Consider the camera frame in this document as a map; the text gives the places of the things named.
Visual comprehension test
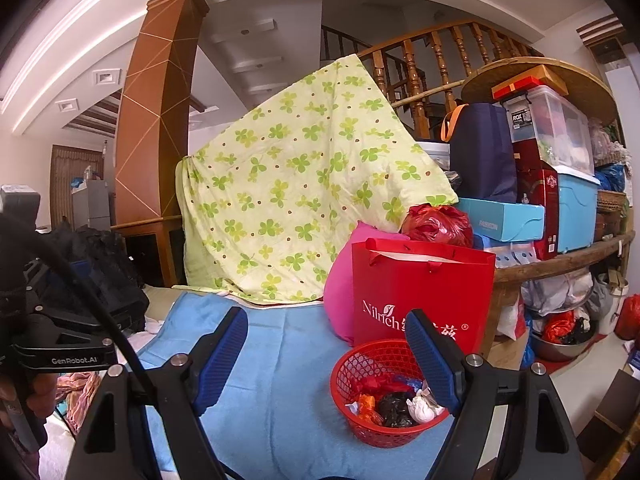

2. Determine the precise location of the red plastic mesh basket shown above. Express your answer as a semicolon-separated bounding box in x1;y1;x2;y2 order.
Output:
330;339;448;448

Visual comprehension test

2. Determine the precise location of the white wrapper trash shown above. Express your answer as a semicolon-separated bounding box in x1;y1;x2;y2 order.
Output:
406;382;445;425

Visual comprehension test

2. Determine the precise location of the metal basin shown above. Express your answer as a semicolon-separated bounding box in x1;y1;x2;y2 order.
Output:
530;321;599;362

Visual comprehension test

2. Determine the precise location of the red crumpled plastic bag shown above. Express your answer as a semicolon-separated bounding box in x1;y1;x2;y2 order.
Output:
400;204;473;248

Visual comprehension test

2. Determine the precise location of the black jacket pile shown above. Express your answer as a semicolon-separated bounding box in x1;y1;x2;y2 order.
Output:
34;219;151;334

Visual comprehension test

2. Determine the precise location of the wooden stair railing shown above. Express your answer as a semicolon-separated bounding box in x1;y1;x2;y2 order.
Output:
320;18;540;140

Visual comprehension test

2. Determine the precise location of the light blue bed sheet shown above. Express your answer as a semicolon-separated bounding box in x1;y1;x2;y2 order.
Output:
134;291;461;480

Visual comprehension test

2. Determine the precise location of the person's left hand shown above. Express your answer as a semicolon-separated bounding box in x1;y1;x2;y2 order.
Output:
1;374;58;419

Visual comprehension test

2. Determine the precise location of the clear plastic storage bin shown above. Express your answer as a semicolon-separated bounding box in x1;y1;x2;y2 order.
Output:
502;84;594;178

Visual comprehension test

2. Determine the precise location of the pink pillow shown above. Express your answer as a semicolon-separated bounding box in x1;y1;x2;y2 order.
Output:
323;221;409;346

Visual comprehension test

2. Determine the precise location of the round woven bamboo tray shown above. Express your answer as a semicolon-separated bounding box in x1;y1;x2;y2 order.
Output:
461;56;618;125

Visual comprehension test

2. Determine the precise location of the blue plastic storage bin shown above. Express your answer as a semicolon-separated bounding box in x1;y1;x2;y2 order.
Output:
553;165;600;254

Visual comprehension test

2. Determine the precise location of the orange wrapper trash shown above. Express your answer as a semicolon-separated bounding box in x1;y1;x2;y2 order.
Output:
357;394;384;426

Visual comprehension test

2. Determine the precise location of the red paper shopping bag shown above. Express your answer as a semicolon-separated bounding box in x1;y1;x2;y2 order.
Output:
352;238;496;353

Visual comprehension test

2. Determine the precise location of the green clover pattern quilt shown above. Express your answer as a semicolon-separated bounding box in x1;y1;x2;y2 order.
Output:
176;55;458;306

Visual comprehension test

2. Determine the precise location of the brown wooden pillar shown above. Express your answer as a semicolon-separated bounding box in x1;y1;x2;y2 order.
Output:
114;0;209;287

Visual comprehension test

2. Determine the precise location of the dark red gift box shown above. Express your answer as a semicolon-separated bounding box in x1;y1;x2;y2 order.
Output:
513;139;559;260

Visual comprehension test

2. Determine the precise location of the light blue cardboard box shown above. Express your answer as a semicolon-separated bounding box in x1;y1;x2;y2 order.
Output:
456;198;544;243

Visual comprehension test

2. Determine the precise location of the navy blue backpack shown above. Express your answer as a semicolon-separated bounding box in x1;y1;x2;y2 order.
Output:
440;103;518;203

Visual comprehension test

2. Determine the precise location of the black plastic bag trash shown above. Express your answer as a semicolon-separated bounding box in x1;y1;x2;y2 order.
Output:
376;392;418;428

